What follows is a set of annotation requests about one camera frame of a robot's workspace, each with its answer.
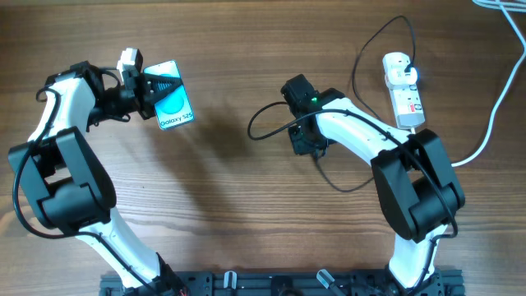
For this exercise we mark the white power strip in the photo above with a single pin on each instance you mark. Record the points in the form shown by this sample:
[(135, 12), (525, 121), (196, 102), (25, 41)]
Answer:
[(406, 102)]

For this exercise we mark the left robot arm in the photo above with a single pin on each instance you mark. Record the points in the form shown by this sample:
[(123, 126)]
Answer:
[(61, 190)]

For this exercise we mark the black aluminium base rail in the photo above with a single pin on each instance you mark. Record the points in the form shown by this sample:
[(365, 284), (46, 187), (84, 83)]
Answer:
[(359, 282)]

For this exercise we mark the turquoise screen smartphone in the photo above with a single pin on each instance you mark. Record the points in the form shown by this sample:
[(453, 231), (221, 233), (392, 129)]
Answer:
[(175, 109)]

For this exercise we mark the white charger plug adapter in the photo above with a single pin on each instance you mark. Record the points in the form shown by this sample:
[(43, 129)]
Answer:
[(399, 77)]

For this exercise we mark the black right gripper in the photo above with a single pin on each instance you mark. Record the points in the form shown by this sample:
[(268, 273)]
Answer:
[(300, 147)]

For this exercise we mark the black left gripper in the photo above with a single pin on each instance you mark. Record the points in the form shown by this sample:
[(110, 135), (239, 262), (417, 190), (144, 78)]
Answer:
[(141, 90)]

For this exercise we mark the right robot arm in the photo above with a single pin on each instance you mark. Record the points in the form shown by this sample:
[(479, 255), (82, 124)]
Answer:
[(417, 187)]

